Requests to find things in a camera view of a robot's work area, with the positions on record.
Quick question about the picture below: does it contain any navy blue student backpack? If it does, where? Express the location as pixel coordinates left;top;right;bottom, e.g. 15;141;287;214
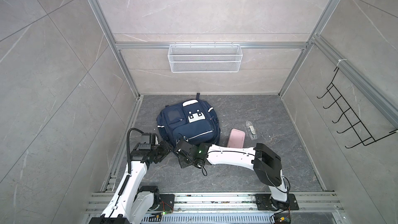
157;93;221;148

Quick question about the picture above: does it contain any pink pencil case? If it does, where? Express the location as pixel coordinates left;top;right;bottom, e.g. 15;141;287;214
227;129;246;148

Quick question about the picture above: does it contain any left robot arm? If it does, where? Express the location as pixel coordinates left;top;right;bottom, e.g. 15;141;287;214
89;128;171;224

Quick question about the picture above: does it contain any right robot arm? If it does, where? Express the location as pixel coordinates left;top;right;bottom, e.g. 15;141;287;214
174;139;290;211

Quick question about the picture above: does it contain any small clear plastic object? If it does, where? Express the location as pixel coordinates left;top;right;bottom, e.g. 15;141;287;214
246;121;258;140

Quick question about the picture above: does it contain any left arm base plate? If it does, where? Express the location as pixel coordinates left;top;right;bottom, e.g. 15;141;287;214
149;194;175;213

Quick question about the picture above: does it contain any aluminium front rail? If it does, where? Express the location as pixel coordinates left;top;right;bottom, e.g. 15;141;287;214
85;192;346;224

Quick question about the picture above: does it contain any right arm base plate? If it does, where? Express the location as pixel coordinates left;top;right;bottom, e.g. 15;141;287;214
255;194;300;212

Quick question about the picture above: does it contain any white wire mesh basket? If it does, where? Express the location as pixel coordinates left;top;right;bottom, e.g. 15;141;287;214
167;44;243;73

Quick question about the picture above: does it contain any black wire hook rack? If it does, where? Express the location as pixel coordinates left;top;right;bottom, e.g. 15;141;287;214
317;67;398;149

